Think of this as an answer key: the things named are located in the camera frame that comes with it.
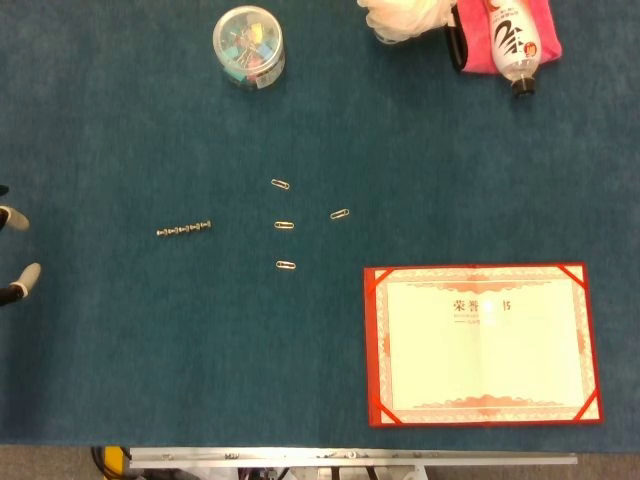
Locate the clear jar of binder clips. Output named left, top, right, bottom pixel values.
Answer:
left=212, top=4, right=287, bottom=92

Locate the cream certificate sheet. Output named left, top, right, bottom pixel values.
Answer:
left=385, top=279, right=587, bottom=410

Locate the red certificate folder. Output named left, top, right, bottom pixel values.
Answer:
left=363, top=261, right=605, bottom=429

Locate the black strap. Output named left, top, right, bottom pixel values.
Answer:
left=443, top=4, right=471, bottom=72

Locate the white pink bath pouf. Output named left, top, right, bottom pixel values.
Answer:
left=356, top=0, right=459, bottom=45

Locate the black cable bundle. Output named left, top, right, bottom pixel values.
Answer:
left=89, top=446, right=109, bottom=477

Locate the blue felt table cloth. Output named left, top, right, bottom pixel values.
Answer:
left=0, top=0, right=640, bottom=454

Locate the clear bottle with white label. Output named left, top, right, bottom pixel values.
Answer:
left=487, top=0, right=539, bottom=99

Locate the aluminium frame rail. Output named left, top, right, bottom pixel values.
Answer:
left=128, top=446, right=579, bottom=470

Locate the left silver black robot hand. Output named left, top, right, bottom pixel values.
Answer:
left=0, top=184, right=43, bottom=308

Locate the pink folded cloth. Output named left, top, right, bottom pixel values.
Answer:
left=452, top=0, right=563, bottom=75

